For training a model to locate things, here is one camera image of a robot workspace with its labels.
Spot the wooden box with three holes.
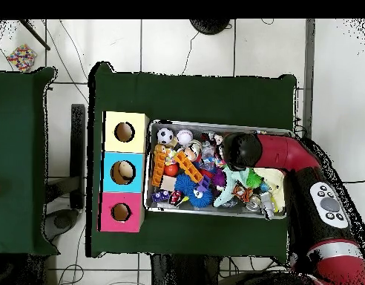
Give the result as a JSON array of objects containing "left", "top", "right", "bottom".
[{"left": 97, "top": 111, "right": 150, "bottom": 233}]

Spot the long orange toy brick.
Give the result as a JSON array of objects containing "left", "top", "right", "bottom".
[{"left": 173, "top": 150, "right": 204, "bottom": 183}]

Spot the baseball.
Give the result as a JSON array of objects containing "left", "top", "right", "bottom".
[{"left": 176, "top": 128, "right": 194, "bottom": 146}]

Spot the soccer ball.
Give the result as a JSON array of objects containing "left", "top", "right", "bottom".
[{"left": 156, "top": 127, "right": 174, "bottom": 145}]

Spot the wooden block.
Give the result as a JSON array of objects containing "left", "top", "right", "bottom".
[{"left": 160, "top": 174, "right": 178, "bottom": 192}]

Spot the mint green cloth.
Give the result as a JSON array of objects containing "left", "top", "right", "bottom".
[{"left": 213, "top": 164, "right": 252, "bottom": 208}]

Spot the dark green table cloth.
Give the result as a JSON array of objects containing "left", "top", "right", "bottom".
[
  {"left": 85, "top": 62, "right": 297, "bottom": 265},
  {"left": 0, "top": 67, "right": 59, "bottom": 256}
]

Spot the cream knitted cloth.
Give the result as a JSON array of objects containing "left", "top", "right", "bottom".
[{"left": 256, "top": 167, "right": 286, "bottom": 213}]

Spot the silver toy robot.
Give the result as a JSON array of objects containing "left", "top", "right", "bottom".
[{"left": 259, "top": 191, "right": 275, "bottom": 220}]

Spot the black upright panel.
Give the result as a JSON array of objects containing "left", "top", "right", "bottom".
[{"left": 70, "top": 103, "right": 86, "bottom": 210}]

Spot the black round stand base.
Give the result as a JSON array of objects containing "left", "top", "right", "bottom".
[{"left": 188, "top": 19, "right": 231, "bottom": 36}]

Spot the multicoloured speckled cloth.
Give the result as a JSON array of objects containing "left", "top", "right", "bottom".
[{"left": 6, "top": 43, "right": 38, "bottom": 72}]

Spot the black rod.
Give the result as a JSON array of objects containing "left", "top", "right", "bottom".
[{"left": 19, "top": 19, "right": 51, "bottom": 51}]

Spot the shallow wire mesh bin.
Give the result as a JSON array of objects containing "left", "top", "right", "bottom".
[{"left": 143, "top": 119, "right": 294, "bottom": 220}]

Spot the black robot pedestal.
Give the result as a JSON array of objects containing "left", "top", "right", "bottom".
[{"left": 151, "top": 253, "right": 220, "bottom": 285}]

